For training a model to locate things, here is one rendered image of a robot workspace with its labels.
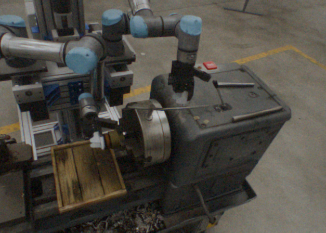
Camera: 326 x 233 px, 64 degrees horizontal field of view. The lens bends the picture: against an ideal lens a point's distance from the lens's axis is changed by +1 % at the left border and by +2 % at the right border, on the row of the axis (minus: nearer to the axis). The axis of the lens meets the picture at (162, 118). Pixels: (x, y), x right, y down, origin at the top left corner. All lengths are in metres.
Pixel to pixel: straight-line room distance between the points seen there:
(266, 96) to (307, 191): 1.64
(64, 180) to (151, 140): 0.48
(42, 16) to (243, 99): 1.15
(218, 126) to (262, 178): 1.66
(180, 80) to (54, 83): 0.87
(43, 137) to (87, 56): 1.42
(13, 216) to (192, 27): 0.97
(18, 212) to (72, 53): 0.66
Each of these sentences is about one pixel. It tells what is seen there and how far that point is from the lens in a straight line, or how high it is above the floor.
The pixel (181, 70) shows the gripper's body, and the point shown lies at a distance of 1.00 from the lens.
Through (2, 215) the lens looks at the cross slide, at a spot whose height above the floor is 0.97.
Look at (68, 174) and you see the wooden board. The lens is 1.38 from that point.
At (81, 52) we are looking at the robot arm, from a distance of 1.14.
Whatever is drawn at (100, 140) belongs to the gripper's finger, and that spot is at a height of 1.11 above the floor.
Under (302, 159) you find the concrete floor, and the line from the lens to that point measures 3.15.
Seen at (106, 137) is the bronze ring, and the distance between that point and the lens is 1.20.
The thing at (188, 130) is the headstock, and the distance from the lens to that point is 1.10.
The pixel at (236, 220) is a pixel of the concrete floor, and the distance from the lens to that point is 2.41.
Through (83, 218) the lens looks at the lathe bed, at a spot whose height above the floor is 0.71.
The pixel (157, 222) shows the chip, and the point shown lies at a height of 0.56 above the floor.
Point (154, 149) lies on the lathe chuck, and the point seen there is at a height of 1.14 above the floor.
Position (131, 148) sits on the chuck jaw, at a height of 1.10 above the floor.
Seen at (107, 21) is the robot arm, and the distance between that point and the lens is 1.53.
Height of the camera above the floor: 2.03
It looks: 44 degrees down
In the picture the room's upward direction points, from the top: 11 degrees clockwise
